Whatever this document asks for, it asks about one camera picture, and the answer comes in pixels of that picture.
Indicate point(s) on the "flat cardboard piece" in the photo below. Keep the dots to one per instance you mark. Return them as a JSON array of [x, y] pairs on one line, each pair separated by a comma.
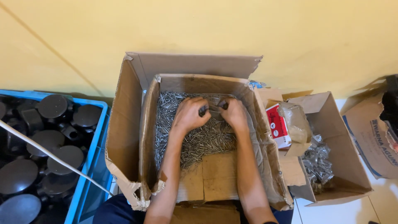
[[205, 214]]

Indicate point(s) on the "blue plastic crate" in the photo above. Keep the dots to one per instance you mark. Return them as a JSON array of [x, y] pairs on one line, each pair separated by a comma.
[[91, 155]]

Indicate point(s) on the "pile of steel nails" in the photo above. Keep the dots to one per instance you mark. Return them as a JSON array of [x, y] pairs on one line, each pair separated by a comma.
[[202, 140]]

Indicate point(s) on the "blue plastic scrap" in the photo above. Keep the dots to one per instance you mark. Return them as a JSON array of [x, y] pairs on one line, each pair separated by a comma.
[[256, 84]]

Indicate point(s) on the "person's left hand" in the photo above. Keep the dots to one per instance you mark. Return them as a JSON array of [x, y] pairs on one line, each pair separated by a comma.
[[188, 115]]

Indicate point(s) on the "person's right fingers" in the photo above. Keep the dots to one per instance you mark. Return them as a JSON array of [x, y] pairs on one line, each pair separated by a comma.
[[223, 107]]

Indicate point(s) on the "grey plastic liner sheet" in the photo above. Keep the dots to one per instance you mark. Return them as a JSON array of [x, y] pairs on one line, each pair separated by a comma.
[[255, 146]]

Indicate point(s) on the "person's left fingers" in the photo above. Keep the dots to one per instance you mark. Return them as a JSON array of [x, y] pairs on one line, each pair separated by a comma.
[[205, 109]]

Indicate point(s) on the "small open cardboard box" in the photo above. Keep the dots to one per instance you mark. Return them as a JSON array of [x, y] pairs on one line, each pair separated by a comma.
[[342, 149]]

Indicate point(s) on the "red and white small box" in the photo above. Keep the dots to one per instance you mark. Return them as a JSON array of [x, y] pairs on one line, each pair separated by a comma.
[[275, 124]]

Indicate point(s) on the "person's dark blue trousers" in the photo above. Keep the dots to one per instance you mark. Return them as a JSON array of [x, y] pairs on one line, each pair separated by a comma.
[[115, 211]]

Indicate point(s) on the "crumpled brownish plastic bag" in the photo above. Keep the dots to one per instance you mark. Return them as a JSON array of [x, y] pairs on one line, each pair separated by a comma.
[[295, 121]]

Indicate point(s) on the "heap of bagged metal parts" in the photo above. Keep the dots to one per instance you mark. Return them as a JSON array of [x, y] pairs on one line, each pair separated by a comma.
[[317, 161]]

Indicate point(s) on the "heap of black junction boxes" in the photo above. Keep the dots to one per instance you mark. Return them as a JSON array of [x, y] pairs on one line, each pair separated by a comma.
[[46, 140]]

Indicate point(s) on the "inner torn cardboard box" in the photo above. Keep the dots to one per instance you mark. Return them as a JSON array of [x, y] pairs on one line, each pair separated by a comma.
[[217, 177]]

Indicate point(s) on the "outer large cardboard box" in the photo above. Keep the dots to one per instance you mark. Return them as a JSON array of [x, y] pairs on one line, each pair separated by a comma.
[[126, 130]]

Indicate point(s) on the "person's right hand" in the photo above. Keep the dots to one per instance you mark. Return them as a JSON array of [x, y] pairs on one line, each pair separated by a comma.
[[234, 115]]

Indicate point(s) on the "torn printed cardboard carton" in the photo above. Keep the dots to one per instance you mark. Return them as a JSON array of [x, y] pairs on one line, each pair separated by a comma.
[[363, 137]]

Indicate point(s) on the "clear plastic bag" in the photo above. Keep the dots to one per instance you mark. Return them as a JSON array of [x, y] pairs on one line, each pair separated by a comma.
[[214, 109]]

